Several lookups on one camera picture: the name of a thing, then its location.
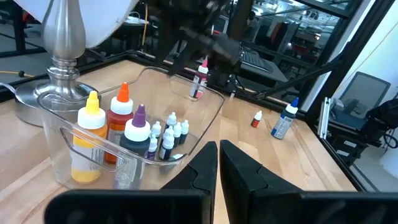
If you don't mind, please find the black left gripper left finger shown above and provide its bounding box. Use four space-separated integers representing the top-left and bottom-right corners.
43 141 218 224

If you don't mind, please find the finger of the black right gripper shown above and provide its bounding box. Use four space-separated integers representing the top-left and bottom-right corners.
186 26 243 88
167 30 201 77

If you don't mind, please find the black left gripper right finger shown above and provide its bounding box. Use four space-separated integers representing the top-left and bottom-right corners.
219 139 398 224

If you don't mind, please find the large pink food coloring bottle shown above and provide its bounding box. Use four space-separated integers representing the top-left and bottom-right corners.
188 58 210 100

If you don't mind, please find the small pink label dropper bottle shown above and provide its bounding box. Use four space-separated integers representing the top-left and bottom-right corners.
159 135 175 161

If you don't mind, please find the small purple label dropper bottle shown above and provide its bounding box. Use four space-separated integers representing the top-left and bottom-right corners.
147 134 159 161

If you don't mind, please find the large purple food coloring bottle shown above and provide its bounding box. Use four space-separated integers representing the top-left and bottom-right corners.
113 104 152 190

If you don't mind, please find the large orange food coloring bottle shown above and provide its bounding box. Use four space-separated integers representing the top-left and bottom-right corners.
104 82 134 165

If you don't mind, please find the large yellow food coloring bottle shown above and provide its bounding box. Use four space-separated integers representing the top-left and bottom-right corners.
70 90 108 184

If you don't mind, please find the large blue food coloring bottle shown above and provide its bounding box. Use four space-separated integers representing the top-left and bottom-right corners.
270 96 300 140

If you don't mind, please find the black keyboard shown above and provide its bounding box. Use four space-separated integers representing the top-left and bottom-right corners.
241 49 275 75

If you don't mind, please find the person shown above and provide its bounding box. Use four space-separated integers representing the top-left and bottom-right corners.
247 11 261 35

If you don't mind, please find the clear plastic bin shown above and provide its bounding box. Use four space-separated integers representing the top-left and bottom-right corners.
36 65 226 191

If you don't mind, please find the small red dropper bottle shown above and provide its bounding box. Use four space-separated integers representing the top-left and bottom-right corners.
250 110 264 129

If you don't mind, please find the grey office chair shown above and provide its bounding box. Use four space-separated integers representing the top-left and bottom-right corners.
332 71 392 126

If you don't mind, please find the black bag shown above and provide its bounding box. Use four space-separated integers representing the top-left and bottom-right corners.
366 98 398 147

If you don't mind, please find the black stand leg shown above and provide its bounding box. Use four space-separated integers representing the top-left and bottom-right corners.
0 0 47 59

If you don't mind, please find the silver aluminium rail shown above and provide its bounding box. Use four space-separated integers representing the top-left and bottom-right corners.
317 96 331 140

